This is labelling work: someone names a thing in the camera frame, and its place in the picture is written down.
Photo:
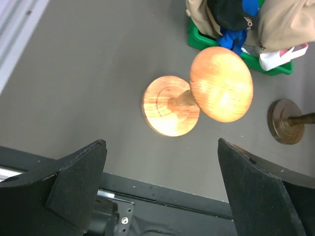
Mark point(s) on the pink and white cap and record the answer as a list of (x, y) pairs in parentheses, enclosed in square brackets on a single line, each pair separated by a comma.
[(269, 61)]

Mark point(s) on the beige cap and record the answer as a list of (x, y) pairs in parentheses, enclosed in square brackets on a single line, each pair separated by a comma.
[(283, 24), (202, 17)]

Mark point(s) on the green plastic tray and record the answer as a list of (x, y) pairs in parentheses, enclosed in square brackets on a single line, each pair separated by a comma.
[(199, 41)]

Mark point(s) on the dark wooden stand base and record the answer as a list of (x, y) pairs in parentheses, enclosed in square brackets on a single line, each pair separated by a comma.
[(286, 122)]

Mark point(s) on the light wooden hat stand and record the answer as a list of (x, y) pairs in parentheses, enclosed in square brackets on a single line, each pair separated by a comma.
[(220, 85)]

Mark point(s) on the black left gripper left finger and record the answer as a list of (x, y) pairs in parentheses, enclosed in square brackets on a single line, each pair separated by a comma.
[(56, 199)]

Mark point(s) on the blue cap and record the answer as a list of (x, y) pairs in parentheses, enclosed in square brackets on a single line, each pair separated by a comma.
[(234, 40)]

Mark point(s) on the black cap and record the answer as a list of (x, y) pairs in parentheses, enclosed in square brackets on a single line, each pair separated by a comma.
[(235, 14)]

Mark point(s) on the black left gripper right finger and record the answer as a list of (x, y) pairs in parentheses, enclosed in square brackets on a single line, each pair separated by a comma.
[(266, 199)]

